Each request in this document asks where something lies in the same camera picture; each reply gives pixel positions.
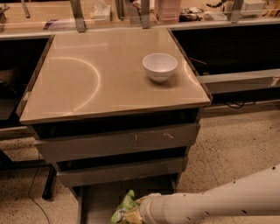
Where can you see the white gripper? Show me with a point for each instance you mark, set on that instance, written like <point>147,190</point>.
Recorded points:
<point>146,206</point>

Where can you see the green rice chip bag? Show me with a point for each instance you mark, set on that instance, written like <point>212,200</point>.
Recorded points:
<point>127,204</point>

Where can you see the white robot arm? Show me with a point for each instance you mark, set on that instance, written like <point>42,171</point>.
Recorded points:
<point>255,195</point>

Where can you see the bottom open grey drawer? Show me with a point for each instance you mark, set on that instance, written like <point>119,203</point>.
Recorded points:
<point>97,203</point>

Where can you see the middle grey drawer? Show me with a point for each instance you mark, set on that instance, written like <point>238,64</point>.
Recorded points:
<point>122,172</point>

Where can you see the top grey drawer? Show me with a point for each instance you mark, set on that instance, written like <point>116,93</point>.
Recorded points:
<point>117,142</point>

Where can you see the grey drawer cabinet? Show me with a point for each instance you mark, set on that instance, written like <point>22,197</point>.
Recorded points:
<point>94,82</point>

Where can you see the black table leg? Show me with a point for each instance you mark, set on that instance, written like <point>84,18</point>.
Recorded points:
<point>49,184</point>

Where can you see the white bowl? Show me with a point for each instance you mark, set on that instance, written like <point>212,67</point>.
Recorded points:
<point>159,67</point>

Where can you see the pink stacked container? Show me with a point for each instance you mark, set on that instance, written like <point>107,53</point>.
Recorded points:
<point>167,11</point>

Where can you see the white box on shelf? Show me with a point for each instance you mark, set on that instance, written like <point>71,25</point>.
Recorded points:
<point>252,7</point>

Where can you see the grey metal rail right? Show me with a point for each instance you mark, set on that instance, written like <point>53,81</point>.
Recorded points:
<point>244,81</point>

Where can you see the grey metal post middle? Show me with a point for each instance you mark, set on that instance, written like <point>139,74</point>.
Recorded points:
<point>145,14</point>

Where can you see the grey metal post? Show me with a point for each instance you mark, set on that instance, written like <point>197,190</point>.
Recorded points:
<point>234,15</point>
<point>78,15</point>
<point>145,14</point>

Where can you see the grey metal post left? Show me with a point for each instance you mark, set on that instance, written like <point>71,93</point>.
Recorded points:
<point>78,15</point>

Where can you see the grey metal post right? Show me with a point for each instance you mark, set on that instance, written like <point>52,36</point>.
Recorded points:
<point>234,15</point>

